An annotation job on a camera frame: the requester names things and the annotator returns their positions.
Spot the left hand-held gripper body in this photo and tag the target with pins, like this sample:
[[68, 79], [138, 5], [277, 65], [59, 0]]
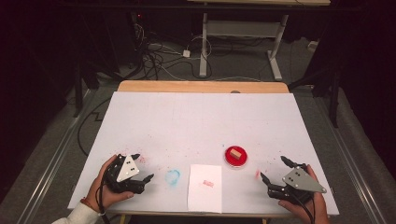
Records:
[[127, 169]]

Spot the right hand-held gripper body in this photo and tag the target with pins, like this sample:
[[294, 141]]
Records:
[[300, 182]]

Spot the small wooden stamp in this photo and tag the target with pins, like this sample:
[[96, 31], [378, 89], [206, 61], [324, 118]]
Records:
[[235, 154]]

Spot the round red ink pad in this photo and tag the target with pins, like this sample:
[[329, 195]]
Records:
[[229, 160]]

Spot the person's right hand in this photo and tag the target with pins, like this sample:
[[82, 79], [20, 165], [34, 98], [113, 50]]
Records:
[[316, 208]]

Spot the person's left hand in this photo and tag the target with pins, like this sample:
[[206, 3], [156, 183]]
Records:
[[98, 189]]

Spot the white paper sheet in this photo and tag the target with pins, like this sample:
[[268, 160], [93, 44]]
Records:
[[204, 199]]

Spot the large white table cover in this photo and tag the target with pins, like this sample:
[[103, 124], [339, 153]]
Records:
[[186, 124]]

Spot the black stand leg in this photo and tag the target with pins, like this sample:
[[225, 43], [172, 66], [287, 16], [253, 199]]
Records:
[[334, 102]]

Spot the wooden table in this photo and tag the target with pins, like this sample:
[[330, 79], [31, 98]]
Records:
[[186, 86]]

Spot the white power adapter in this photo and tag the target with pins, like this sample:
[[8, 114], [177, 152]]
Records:
[[186, 53]]

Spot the white power strip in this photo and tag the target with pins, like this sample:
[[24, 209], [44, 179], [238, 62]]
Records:
[[313, 46]]

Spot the metal floor rail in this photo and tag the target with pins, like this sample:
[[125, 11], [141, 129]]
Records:
[[53, 161], [351, 155]]

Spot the white metal desk frame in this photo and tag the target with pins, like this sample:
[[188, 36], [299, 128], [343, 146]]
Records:
[[239, 28]]

